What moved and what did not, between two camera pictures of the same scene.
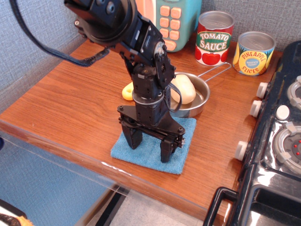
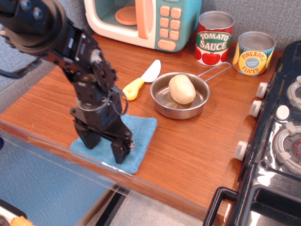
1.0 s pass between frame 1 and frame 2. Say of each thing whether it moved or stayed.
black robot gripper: moved
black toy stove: stayed
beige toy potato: stayed
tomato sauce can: stayed
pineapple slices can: stayed
